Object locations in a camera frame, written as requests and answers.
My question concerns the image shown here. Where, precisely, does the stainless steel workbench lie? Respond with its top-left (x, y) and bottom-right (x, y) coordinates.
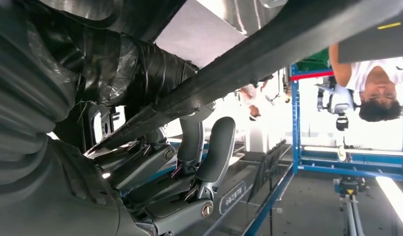
top-left (155, 0), bottom-right (288, 69)

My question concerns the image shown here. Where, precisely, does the black hanging panel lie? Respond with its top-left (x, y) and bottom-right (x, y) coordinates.
top-left (246, 139), bottom-right (288, 236)

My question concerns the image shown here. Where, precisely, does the white humanoid robot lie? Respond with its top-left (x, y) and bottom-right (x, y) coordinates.
top-left (315, 76), bottom-right (361, 132)

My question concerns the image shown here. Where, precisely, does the blue gantry frame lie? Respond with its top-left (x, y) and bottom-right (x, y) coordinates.
top-left (242, 63), bottom-right (403, 236)

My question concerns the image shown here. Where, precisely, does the person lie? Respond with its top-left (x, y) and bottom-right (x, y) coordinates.
top-left (328, 43), bottom-right (403, 123)
top-left (239, 75), bottom-right (274, 122)

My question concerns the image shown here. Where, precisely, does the stamped silver metal plate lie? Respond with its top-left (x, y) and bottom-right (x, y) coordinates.
top-left (196, 0), bottom-right (287, 36)

